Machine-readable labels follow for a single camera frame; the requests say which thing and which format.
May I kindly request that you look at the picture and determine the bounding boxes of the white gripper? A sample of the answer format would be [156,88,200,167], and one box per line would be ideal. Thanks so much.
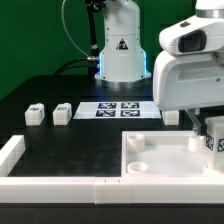
[153,16,224,135]

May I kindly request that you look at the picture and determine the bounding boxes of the white square tabletop part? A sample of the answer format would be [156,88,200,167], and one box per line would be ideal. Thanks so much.
[121,131,224,177]

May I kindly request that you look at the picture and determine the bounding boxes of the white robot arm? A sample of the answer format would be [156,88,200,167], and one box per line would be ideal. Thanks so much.
[95,0,224,133]

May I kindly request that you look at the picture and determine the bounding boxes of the white sheet with markers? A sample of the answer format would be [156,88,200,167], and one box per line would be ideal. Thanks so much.
[74,101,161,119]

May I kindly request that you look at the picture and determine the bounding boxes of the white U-shaped obstacle fence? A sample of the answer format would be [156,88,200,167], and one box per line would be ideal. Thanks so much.
[0,135,224,204]

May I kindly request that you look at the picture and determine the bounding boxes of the black cables at base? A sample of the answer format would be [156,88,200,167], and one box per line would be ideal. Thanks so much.
[54,55,101,77]

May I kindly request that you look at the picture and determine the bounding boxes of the grey thin cable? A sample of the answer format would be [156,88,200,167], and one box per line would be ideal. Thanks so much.
[60,0,91,58]

